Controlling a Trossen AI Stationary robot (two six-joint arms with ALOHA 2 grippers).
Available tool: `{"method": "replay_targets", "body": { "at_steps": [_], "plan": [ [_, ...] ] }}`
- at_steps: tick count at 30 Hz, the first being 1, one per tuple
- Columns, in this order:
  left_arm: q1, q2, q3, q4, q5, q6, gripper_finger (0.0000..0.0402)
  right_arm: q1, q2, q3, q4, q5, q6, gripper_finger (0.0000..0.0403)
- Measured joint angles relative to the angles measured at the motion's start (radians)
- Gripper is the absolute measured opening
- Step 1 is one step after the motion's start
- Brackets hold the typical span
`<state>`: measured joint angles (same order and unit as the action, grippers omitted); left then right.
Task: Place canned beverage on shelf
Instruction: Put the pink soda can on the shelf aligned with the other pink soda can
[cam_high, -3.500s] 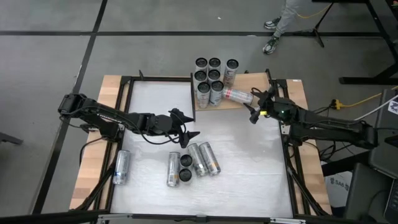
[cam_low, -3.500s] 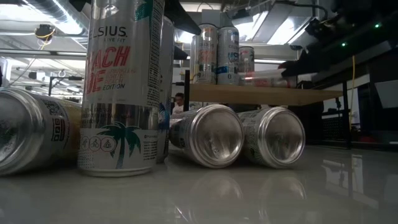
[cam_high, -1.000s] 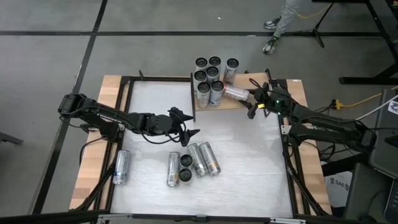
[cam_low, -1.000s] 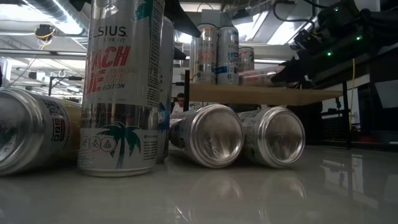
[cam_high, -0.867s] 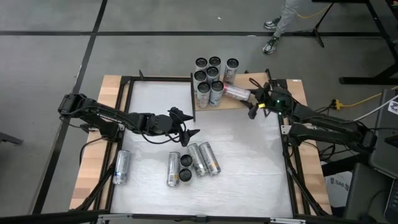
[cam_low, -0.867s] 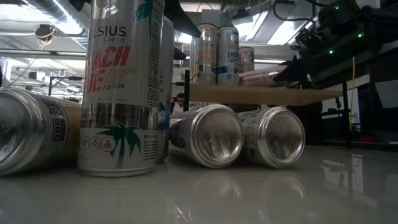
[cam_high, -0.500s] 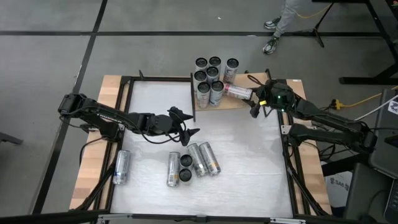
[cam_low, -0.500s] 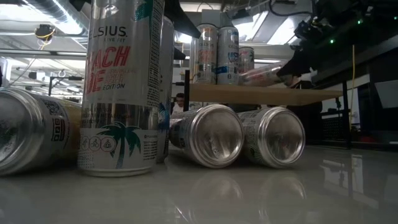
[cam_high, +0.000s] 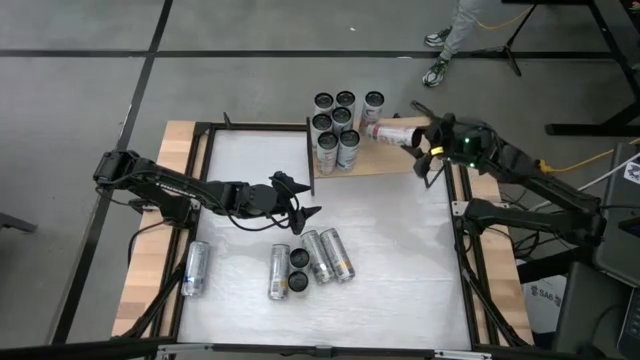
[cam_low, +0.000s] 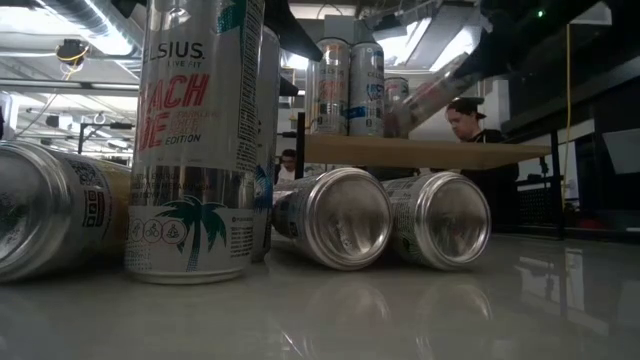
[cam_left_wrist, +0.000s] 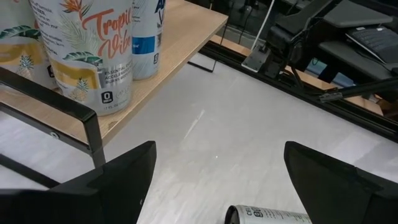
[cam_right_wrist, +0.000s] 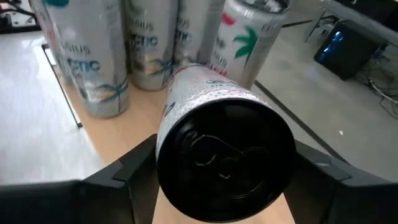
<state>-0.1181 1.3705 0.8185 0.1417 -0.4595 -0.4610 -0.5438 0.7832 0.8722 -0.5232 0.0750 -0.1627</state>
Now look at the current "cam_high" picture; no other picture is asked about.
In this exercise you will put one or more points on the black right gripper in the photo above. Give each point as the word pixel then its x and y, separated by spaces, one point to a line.
pixel 462 142

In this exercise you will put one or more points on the black tripod stand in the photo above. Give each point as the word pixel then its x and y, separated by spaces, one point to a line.
pixel 506 50

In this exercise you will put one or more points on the black desk frame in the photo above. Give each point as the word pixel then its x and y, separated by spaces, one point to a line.
pixel 590 129

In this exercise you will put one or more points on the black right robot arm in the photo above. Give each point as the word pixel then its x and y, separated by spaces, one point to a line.
pixel 540 175

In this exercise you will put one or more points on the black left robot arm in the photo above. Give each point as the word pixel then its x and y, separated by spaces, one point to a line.
pixel 160 187

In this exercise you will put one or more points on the white cardboard box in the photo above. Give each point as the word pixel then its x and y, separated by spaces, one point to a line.
pixel 542 305

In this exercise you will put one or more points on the white Celsius Arctic Vibe can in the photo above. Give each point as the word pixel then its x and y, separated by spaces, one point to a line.
pixel 341 115
pixel 345 98
pixel 349 138
pixel 196 267
pixel 299 258

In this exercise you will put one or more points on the grey computer case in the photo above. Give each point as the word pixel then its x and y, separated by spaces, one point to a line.
pixel 620 240

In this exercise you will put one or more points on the white glossy table sheet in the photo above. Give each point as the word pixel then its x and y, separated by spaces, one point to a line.
pixel 390 300

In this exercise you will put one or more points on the wooden tray board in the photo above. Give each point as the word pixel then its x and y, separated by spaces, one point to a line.
pixel 385 160

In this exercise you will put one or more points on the person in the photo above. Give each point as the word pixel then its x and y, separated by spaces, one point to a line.
pixel 457 30

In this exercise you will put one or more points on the white Celsius beverage can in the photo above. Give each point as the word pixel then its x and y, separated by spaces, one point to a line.
pixel 279 272
pixel 337 254

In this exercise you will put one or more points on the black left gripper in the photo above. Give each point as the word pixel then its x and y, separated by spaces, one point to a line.
pixel 250 200

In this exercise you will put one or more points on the grey chair base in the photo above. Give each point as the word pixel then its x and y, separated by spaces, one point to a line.
pixel 15 223

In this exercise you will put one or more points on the white Celsius Peach Vibe can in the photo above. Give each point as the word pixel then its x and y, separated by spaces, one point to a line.
pixel 298 281
pixel 373 102

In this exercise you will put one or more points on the dark grey chair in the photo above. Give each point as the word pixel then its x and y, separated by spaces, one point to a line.
pixel 585 310

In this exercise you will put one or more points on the Celsius can with red band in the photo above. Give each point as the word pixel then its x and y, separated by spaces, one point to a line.
pixel 392 134

